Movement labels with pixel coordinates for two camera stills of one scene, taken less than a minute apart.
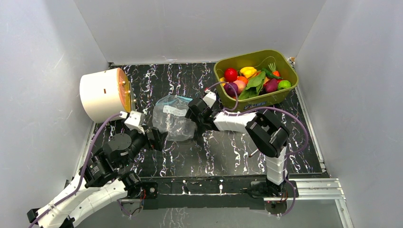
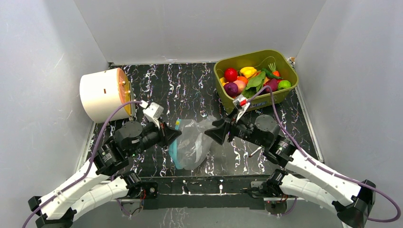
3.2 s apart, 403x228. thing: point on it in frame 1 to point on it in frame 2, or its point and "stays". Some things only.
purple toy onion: [230, 90] stays
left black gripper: [158, 142] stays
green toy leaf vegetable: [254, 86] stays
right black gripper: [195, 110] to [229, 127]
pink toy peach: [241, 85] stays
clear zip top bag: [169, 115] to [187, 151]
